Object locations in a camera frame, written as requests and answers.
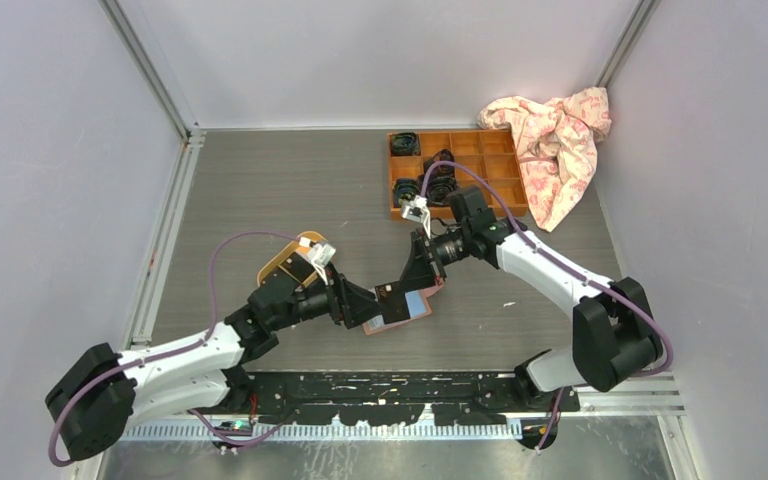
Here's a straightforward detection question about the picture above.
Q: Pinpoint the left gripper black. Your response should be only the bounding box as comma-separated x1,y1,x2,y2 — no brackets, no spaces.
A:
271,261,386,330

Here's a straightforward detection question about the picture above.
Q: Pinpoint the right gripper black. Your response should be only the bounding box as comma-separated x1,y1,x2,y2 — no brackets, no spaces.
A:
395,225,471,295

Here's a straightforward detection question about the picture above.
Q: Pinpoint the brown leather card holder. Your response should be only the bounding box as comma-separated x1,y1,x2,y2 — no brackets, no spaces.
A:
363,282,445,335

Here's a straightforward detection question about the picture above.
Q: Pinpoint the black gold credit card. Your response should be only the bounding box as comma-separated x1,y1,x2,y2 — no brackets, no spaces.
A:
374,283,411,325

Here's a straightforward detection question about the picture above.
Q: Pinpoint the yellow oval card tray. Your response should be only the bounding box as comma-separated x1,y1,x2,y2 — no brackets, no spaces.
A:
256,231,329,287

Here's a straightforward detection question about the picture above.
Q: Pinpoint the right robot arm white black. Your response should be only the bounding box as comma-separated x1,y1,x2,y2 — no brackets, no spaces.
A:
395,186,668,411

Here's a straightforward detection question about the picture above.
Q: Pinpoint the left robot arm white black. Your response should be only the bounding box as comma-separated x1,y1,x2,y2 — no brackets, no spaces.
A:
45,265,382,467

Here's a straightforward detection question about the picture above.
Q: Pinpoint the black card in tray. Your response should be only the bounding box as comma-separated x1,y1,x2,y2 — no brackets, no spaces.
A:
279,252,318,286

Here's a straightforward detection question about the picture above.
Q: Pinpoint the rolled dark tie bottom-middle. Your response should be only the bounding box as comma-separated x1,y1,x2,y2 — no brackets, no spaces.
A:
425,174,458,207

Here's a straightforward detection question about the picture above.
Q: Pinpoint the rolled dark tie bottom-left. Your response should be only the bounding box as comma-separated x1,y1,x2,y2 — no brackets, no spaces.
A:
392,178,421,208

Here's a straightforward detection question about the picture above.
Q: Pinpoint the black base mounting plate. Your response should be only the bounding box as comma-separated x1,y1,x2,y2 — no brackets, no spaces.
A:
188,370,581,429

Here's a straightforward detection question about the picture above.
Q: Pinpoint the wooden compartment organizer box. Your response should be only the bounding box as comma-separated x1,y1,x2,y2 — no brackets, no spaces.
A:
385,129,528,220

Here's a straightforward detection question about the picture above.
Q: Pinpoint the rolled dark tie middle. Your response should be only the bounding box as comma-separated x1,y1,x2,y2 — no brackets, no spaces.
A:
423,148,455,177

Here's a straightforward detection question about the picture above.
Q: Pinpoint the rolled dark tie top-left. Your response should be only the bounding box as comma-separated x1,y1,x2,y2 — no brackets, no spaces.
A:
389,131,421,157

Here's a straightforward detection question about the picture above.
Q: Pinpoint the pink floral crumpled cloth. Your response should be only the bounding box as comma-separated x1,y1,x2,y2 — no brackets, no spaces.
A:
477,87,612,232

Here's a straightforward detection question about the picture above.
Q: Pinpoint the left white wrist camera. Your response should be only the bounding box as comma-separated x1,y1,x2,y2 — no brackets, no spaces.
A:
298,237,336,285

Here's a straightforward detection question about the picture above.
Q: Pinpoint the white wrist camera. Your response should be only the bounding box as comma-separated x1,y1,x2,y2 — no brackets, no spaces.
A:
400,196,432,238
298,237,336,285

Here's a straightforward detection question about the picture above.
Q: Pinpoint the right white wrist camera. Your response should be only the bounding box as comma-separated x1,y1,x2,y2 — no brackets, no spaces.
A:
400,196,432,238

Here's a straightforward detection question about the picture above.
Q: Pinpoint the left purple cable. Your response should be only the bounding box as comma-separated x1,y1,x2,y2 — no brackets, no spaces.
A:
47,230,306,468

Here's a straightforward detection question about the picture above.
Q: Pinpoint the purple cable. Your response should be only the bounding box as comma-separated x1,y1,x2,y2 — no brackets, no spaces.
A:
420,160,675,452
47,230,306,468

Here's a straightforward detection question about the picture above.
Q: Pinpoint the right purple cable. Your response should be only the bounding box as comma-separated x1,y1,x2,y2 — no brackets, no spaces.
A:
420,160,675,452

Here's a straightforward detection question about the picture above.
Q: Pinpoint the aluminium frame rail front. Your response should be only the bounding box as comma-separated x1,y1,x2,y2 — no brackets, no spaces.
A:
118,371,685,448

